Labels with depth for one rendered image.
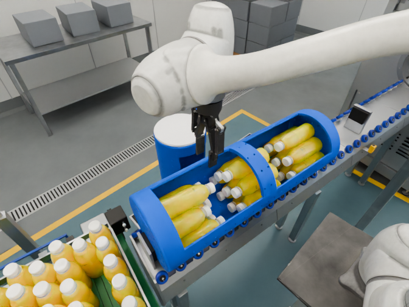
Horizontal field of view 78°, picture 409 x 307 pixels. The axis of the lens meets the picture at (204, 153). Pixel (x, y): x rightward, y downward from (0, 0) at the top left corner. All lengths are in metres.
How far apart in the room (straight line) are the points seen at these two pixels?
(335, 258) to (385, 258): 0.25
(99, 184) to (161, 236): 1.88
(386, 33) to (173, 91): 0.33
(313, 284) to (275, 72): 0.73
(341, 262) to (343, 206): 1.56
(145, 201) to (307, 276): 0.58
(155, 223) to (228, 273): 1.30
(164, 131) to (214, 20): 0.89
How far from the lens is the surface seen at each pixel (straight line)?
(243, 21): 4.42
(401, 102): 2.23
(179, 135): 1.32
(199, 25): 0.55
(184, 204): 0.85
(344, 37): 0.46
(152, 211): 0.79
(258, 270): 2.05
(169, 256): 0.81
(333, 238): 1.08
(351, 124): 1.74
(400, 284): 0.73
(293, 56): 0.42
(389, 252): 0.83
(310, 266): 1.00
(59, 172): 2.90
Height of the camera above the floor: 1.88
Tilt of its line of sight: 44 degrees down
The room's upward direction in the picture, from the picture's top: straight up
